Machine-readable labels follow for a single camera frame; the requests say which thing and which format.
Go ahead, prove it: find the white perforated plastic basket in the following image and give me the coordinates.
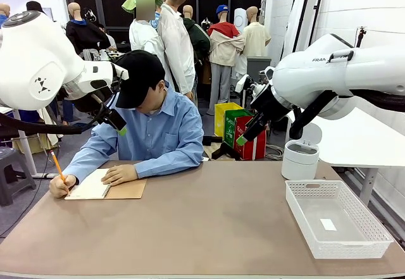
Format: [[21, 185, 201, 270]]
[[284, 179, 395, 260]]

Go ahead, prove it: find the mannequin in blue top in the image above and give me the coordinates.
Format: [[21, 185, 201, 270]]
[[0, 3, 12, 28]]

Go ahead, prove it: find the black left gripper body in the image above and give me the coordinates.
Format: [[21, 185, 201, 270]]
[[96, 107, 127, 131]]

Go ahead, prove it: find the mannequin in cream shirt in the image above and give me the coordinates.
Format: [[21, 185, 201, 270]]
[[235, 6, 272, 80]]

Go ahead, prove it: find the grey plastic stool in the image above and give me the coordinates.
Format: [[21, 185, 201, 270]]
[[0, 147, 37, 207]]

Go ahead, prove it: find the white leaning panel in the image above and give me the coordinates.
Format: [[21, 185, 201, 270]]
[[280, 0, 315, 61]]

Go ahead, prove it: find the black tripod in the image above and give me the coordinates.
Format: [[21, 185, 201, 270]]
[[354, 26, 368, 49]]

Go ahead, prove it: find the person's right forearm blue sleeve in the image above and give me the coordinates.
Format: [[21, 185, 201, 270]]
[[63, 146, 109, 183]]

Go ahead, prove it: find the yellow recycling bin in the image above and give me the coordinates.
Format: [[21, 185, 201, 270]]
[[214, 102, 244, 139]]

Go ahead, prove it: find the mannequin with blue cap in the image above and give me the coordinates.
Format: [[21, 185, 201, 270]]
[[206, 4, 246, 116]]

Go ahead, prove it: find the black cable hose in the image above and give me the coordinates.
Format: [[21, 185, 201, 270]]
[[0, 94, 107, 137], [289, 89, 405, 140]]

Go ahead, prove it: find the mannequin in dark green jacket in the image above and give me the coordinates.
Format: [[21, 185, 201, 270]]
[[182, 4, 211, 109]]

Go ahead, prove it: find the person's right hand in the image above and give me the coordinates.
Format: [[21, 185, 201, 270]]
[[49, 174, 78, 199]]

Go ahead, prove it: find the mannequin head with black hat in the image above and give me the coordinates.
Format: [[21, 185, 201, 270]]
[[25, 0, 47, 16]]

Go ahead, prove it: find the large white side table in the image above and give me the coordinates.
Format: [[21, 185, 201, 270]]
[[286, 106, 405, 207]]

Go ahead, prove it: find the black stand base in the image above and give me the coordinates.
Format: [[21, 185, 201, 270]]
[[202, 135, 242, 161]]

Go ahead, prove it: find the yellow pencil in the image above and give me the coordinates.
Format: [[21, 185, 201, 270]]
[[50, 150, 72, 197]]

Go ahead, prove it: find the person's left hand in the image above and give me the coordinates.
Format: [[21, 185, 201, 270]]
[[101, 164, 139, 187]]

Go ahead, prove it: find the white trash can with lid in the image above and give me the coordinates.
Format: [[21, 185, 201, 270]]
[[280, 122, 323, 181]]

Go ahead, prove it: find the white desk with leg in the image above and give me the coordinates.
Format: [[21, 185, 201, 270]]
[[0, 106, 61, 179]]

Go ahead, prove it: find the person torso in blue shirt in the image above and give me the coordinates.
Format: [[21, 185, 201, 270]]
[[80, 81, 205, 163]]

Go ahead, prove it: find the spiral notebook with brown cover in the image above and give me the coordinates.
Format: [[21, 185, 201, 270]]
[[64, 168, 147, 201]]

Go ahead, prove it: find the grey cabinet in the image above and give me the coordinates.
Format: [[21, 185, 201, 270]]
[[246, 56, 272, 85]]

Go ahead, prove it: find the black baseball cap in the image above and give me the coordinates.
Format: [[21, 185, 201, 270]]
[[115, 49, 166, 109]]

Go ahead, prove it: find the mannequin with green hat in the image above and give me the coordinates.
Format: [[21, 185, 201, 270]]
[[121, 0, 171, 82]]

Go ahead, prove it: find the red recycling bin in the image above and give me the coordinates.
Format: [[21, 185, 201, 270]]
[[234, 116, 268, 161]]

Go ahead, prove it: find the coiled cable on floor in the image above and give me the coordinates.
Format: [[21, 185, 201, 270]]
[[265, 144, 285, 161]]

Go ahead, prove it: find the white sticker inside basket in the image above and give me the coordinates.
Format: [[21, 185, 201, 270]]
[[319, 218, 338, 232]]

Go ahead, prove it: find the mannequin in black jacket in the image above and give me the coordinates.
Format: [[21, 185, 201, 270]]
[[65, 2, 111, 61]]

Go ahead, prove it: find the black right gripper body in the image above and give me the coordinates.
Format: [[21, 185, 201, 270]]
[[243, 111, 270, 143]]

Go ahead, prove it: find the beige cardboard box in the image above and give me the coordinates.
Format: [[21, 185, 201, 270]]
[[12, 133, 59, 155]]

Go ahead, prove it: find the green recycling bin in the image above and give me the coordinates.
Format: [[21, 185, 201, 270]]
[[223, 109, 254, 149]]

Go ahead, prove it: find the white oval device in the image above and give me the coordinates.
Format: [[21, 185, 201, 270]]
[[234, 8, 248, 35]]

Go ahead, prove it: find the tall mannequin in white coat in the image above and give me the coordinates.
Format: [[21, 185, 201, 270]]
[[157, 0, 197, 102]]

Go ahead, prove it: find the person's left forearm blue sleeve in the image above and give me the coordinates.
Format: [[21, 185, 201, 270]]
[[134, 155, 205, 180]]

